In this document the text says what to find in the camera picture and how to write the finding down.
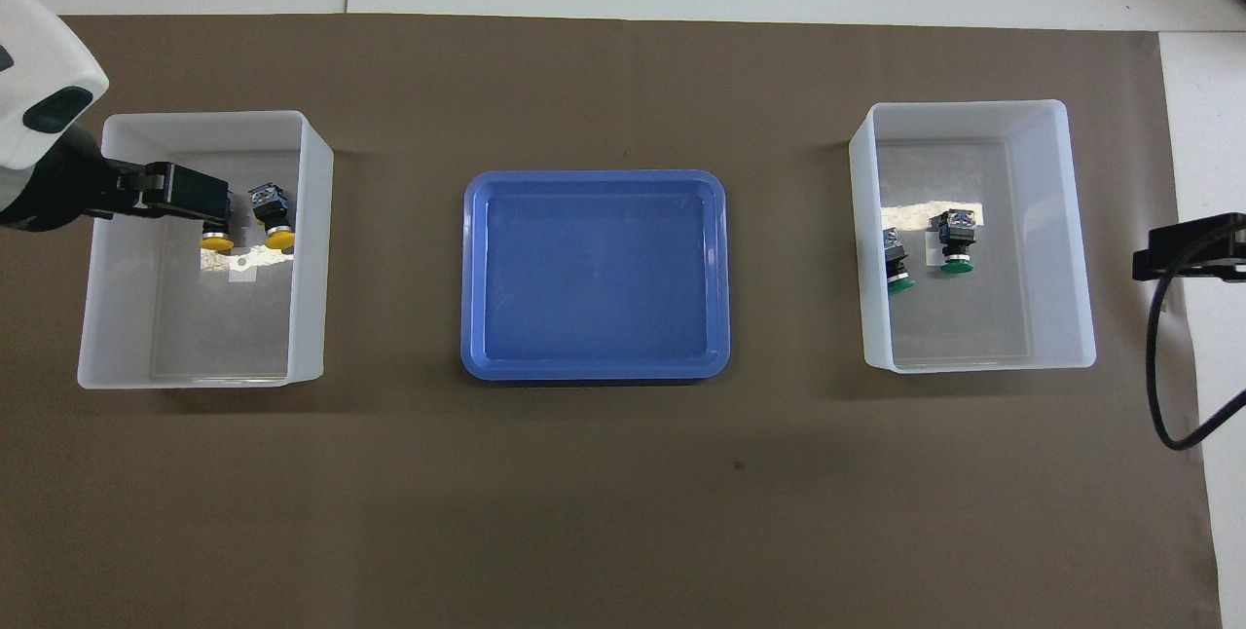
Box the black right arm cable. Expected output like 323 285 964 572
1146 220 1246 452

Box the translucent white plastic box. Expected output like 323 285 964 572
77 110 335 390
848 99 1098 374

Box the brown paper table mat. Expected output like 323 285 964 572
0 14 1223 629

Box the green push button switch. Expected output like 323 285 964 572
937 208 978 277
881 228 917 295

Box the blue plastic tray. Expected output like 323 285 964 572
460 168 731 383

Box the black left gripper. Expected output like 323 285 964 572
0 128 235 234

